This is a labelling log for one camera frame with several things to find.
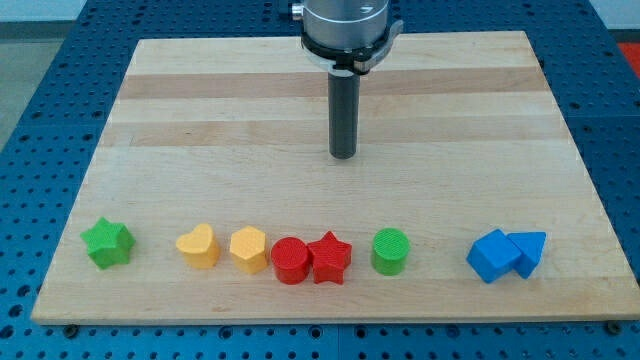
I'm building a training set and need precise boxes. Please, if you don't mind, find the yellow heart block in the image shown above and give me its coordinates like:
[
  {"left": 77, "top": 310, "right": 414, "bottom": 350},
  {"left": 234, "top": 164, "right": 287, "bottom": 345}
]
[{"left": 176, "top": 223, "right": 220, "bottom": 269}]

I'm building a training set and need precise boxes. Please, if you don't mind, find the black cylindrical pointer rod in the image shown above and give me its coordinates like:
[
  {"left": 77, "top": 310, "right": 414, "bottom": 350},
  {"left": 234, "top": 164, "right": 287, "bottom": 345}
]
[{"left": 328, "top": 74, "right": 360, "bottom": 159}]

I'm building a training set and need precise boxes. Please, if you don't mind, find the green cylinder block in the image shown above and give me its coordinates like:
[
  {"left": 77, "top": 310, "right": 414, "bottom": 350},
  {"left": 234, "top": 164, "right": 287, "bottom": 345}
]
[{"left": 371, "top": 228, "right": 411, "bottom": 276}]

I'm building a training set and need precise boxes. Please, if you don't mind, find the red cylinder block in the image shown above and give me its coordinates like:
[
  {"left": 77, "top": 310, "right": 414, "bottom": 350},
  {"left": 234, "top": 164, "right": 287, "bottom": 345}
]
[{"left": 271, "top": 237, "right": 310, "bottom": 285}]

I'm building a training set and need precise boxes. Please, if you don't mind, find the blue cube block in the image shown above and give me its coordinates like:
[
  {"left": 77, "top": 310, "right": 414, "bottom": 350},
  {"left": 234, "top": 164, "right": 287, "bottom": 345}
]
[{"left": 466, "top": 229, "right": 521, "bottom": 283}]

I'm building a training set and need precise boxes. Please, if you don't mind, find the red star block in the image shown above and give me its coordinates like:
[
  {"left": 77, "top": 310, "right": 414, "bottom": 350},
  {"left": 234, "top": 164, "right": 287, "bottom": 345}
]
[{"left": 307, "top": 231, "right": 352, "bottom": 285}]

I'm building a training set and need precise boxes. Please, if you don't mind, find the blue triangle block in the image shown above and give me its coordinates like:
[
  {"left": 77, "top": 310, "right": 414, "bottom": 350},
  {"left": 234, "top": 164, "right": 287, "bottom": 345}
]
[{"left": 507, "top": 232, "right": 547, "bottom": 279}]

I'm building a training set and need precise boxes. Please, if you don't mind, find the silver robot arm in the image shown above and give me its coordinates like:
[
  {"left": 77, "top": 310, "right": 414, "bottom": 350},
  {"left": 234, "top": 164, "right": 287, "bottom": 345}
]
[{"left": 291, "top": 0, "right": 404, "bottom": 77}]

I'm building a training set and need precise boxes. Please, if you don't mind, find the wooden board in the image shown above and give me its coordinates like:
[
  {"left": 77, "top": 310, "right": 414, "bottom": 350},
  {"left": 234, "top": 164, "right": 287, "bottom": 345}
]
[{"left": 32, "top": 31, "right": 639, "bottom": 325}]

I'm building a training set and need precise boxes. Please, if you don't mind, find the green star block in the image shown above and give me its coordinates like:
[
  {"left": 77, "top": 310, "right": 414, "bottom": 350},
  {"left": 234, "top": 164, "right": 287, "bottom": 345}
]
[{"left": 80, "top": 217, "right": 136, "bottom": 270}]

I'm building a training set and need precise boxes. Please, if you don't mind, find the yellow hexagon block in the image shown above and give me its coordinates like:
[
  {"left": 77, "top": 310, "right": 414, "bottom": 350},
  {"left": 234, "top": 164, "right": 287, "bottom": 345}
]
[{"left": 229, "top": 226, "right": 268, "bottom": 275}]

